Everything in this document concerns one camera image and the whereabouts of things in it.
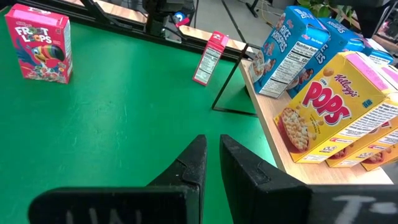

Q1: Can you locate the green table mat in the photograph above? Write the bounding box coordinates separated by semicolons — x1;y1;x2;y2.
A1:
0;6;277;224

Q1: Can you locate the green plant in black pot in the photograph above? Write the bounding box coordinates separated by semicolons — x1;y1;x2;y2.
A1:
297;0;357;27

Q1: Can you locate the yellow Corn Pops cereal box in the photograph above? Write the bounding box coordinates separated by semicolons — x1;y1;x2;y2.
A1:
360;146;398;172
273;51;398;164
325;63;398;169

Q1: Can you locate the blue Rice Krispies cereal box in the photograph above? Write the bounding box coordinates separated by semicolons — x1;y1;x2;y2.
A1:
285;17;366;100
248;5;331;99
357;37;395;66

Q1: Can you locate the red Froot Loops cereal box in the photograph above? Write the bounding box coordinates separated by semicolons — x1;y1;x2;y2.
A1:
192;30;230;86
4;3;74;85

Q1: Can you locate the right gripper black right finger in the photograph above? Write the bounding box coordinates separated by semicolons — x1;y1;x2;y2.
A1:
220;134;312;224

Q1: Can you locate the wooden shelf with black legs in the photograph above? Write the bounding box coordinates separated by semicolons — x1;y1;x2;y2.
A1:
211;42;395;186

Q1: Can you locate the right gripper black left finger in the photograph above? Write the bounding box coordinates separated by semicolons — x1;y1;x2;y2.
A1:
148;134;208;224

